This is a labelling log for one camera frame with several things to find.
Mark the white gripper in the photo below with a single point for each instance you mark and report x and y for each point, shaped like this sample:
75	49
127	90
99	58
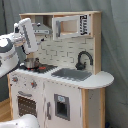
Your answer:
24	35

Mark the small metal pot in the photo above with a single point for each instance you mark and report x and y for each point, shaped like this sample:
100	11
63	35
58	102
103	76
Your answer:
31	63

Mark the white microwave door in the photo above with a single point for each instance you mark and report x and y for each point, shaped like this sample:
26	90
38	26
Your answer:
71	26

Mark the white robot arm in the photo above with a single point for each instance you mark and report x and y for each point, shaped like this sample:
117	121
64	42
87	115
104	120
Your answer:
9	61

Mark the wooden toy kitchen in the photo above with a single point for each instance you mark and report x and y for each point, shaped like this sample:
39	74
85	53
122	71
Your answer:
87	98

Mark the grey range hood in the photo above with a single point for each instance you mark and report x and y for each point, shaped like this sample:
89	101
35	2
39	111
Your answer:
41	29

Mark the black toy stovetop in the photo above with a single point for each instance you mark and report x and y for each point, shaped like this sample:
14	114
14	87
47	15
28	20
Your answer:
42	68

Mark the red left stove knob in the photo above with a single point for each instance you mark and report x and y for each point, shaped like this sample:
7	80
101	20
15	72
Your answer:
14	79

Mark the red stove knob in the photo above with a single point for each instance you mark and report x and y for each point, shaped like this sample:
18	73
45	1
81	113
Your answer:
14	79
33	84

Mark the red right stove knob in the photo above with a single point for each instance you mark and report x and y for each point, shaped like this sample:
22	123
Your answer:
33	84

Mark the black toy faucet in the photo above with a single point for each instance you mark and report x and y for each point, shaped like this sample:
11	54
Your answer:
81	64

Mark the grey toy sink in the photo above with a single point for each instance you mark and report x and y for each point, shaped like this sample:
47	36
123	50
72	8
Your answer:
72	74

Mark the grey ice dispenser panel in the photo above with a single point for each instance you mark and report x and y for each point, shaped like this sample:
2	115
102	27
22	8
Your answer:
62	107

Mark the oven door with handle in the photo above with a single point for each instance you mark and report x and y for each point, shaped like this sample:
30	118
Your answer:
26	104

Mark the grey cabinet door handle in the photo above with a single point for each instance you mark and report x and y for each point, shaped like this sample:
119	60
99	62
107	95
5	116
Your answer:
48	111

